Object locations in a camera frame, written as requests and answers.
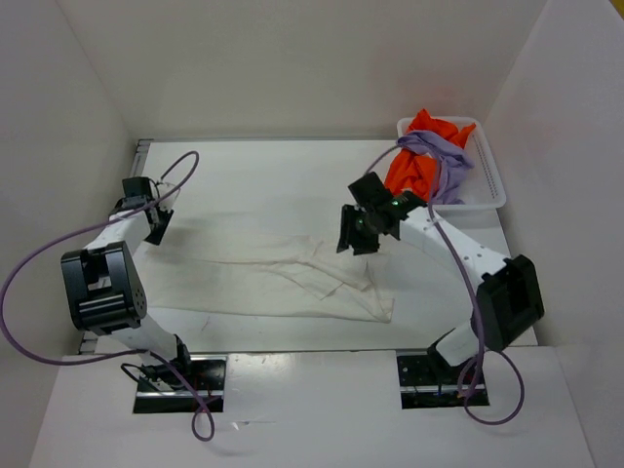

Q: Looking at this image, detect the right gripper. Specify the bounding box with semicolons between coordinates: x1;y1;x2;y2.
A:
335;204;379;256

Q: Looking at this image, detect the white t shirt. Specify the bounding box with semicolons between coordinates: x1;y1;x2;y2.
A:
135;227;394;324

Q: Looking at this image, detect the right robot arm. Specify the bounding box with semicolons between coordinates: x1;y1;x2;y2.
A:
337;173;545;383

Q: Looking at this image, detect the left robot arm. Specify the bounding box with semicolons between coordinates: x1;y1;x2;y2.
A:
60;176;195;390

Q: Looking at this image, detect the orange t shirt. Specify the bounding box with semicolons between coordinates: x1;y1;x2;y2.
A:
384;109;476;205

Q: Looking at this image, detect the purple t shirt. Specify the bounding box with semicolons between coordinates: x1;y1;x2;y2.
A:
388;131;474;205

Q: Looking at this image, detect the white plastic basket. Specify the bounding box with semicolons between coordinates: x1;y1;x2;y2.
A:
386;116;506;212

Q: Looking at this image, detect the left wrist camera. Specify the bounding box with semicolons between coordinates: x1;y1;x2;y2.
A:
155;180;180;212

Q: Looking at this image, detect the aluminium table edge rail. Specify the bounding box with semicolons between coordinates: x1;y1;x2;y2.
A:
77;138;155;355

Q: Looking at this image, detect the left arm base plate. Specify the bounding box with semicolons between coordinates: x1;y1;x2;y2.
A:
120;354;227;414

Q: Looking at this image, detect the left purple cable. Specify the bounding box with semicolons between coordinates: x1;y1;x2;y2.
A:
0;150;218;443

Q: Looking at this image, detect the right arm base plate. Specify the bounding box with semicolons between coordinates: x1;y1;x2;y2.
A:
396;351;465;410

